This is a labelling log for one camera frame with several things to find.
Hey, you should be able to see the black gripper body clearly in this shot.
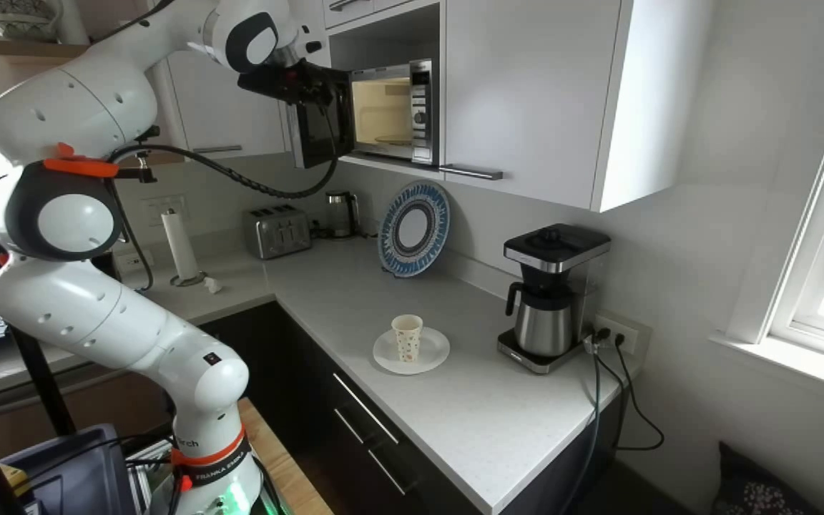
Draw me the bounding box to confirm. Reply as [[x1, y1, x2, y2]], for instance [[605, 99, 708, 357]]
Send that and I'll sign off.
[[239, 61, 307, 102]]

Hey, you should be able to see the stainless steel microwave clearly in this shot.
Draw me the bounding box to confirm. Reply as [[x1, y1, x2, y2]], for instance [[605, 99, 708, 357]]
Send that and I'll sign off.
[[296, 58, 437, 171]]

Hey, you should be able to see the silver toaster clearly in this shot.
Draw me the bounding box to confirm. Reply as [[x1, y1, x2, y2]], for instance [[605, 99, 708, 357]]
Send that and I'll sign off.
[[247, 202, 314, 264]]

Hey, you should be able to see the blue patterned decorative plate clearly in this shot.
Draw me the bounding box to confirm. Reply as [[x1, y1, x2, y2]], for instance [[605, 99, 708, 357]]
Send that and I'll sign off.
[[375, 181, 455, 280]]

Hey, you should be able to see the paper towel roll holder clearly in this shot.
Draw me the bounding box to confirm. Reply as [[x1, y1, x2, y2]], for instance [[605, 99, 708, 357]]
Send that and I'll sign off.
[[157, 208, 210, 290]]

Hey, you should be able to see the wooden shelf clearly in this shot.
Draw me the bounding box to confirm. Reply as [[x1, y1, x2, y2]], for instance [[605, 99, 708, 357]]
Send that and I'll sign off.
[[0, 0, 91, 94]]

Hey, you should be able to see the dotted paper cup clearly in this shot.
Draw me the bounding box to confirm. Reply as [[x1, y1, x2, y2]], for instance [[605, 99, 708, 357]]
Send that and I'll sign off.
[[389, 312, 427, 365]]

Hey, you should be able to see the black silver coffee maker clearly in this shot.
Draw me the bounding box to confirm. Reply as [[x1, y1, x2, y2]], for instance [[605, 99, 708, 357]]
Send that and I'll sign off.
[[495, 224, 612, 378]]

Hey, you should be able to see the white paper plate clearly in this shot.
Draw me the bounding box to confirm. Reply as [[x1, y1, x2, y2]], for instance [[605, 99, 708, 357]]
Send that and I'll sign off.
[[369, 322, 453, 378]]

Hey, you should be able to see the steel coffee carafe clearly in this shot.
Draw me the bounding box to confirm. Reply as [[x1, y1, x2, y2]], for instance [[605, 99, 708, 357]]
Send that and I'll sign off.
[[505, 280, 581, 361]]

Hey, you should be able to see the dark lower kitchen cabinet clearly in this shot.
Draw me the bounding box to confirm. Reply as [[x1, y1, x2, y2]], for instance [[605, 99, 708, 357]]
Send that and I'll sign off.
[[200, 301, 625, 515]]

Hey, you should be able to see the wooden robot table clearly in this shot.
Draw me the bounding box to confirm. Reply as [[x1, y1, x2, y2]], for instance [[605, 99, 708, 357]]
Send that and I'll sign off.
[[239, 398, 336, 515]]

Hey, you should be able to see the black tripod stand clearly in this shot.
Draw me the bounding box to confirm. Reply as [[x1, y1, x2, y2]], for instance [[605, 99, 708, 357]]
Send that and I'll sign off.
[[0, 151, 77, 515]]

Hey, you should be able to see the dark bin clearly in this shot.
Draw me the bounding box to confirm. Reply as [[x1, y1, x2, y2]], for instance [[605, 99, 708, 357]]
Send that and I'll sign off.
[[0, 423, 150, 515]]

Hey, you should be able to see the dark patterned cushion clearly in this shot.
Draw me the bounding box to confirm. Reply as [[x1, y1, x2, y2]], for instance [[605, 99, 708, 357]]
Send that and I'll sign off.
[[711, 438, 822, 515]]

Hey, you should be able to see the white corner wall cabinet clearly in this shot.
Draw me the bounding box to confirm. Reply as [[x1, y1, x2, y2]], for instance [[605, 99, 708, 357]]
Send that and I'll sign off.
[[150, 45, 299, 161]]

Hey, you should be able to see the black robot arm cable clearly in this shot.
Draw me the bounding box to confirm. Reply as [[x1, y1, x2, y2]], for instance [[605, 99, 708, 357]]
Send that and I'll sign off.
[[110, 141, 343, 202]]

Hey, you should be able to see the silver cabinet door handle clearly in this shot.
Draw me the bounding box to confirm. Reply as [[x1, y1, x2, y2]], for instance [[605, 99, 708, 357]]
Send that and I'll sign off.
[[443, 162, 508, 182]]

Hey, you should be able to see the silver drawer handle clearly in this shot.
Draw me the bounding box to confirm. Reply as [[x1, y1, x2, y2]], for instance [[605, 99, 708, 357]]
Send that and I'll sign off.
[[366, 445, 412, 498], [329, 368, 402, 445], [332, 407, 377, 451]]

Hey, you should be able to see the white wall outlet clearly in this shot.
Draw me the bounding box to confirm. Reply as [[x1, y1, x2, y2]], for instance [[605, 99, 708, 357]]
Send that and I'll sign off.
[[588, 314, 643, 361]]

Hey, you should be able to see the grey appliance cord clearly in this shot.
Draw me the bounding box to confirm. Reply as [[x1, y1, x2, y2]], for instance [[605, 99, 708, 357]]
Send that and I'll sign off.
[[563, 332, 608, 515]]

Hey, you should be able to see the black appliance cord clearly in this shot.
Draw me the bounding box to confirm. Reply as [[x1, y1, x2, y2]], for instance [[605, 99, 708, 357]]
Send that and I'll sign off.
[[608, 332, 669, 456]]

